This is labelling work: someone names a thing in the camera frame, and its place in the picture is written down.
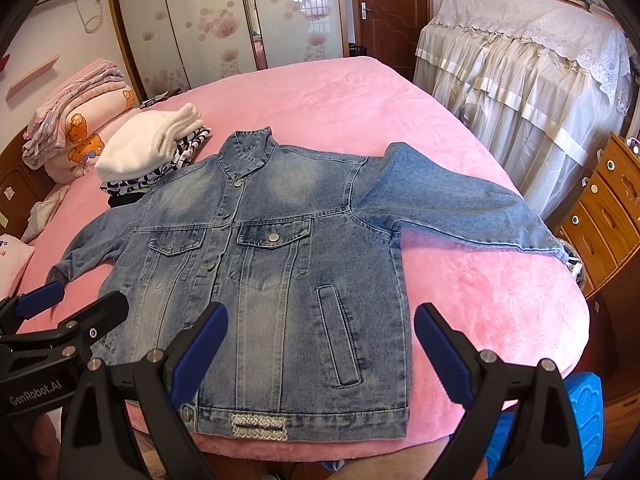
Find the floral sliding wardrobe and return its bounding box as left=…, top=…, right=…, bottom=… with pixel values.
left=108, top=0, right=348, bottom=100

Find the pink bear print quilt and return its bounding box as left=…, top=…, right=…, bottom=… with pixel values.
left=44, top=86, right=137, bottom=184

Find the blue denim jacket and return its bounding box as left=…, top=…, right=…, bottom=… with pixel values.
left=48, top=128, right=567, bottom=442

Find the cream lace covered furniture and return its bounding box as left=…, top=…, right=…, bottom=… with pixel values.
left=413, top=0, right=632, bottom=218

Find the person left hand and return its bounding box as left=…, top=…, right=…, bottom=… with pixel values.
left=26, top=414, right=61, bottom=480

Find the black folded garment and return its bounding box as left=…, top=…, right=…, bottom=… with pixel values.
left=107, top=192, right=145, bottom=208

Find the pink plush bed cover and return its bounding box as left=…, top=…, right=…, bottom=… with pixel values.
left=21, top=58, right=589, bottom=462

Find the black white patterned garment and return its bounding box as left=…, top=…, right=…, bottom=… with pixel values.
left=100, top=128, right=210, bottom=196

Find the red wall shelf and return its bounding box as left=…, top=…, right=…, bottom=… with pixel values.
left=0, top=53, right=11, bottom=73

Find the striped pink folded blanket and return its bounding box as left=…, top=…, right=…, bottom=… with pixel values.
left=22, top=58, right=126, bottom=170

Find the white crumpled cloth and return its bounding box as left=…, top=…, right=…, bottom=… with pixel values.
left=21, top=184, right=70, bottom=243

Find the white folded garment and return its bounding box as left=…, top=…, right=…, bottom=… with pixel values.
left=96, top=103, right=203, bottom=182

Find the wooden headboard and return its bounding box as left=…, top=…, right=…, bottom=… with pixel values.
left=0, top=127, right=55, bottom=238

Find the blue plastic stool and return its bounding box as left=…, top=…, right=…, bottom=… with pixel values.
left=485, top=372, right=604, bottom=477

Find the pink wall shelf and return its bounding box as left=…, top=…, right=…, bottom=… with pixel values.
left=6, top=54, right=60, bottom=101

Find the wooden drawer chest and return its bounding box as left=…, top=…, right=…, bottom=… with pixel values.
left=558, top=134, right=640, bottom=464

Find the brown wooden door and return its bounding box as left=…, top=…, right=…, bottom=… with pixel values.
left=352, top=0, right=433, bottom=80

